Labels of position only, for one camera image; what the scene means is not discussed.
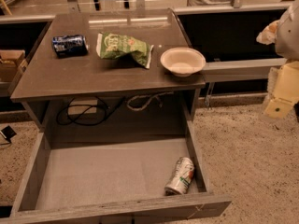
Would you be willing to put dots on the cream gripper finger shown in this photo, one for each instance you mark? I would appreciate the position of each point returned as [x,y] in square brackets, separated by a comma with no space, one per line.
[282,90]
[268,35]

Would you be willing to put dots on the white green 7up can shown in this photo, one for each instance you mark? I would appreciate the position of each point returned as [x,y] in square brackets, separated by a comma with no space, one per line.
[181,177]

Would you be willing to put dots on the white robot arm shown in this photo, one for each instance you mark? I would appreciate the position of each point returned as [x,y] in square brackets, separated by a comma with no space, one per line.
[287,36]

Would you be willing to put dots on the grey counter cabinet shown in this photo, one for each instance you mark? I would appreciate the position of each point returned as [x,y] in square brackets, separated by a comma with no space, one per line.
[50,82]

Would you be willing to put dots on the blue soda can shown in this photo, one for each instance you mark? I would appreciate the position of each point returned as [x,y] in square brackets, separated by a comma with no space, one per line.
[69,45]

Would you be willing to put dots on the open grey top drawer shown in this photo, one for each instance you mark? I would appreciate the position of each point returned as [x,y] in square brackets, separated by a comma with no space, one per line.
[110,175]

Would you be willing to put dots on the white paper bowl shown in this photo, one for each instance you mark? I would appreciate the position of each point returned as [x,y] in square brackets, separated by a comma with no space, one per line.
[183,62]

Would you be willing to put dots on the green chip bag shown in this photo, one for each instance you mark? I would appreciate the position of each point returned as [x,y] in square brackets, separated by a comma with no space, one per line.
[113,46]

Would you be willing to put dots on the cardboard box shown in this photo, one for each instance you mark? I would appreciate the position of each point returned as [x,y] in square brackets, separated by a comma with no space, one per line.
[12,61]

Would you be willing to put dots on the black floor device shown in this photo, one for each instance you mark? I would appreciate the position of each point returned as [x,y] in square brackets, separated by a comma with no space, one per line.
[8,133]

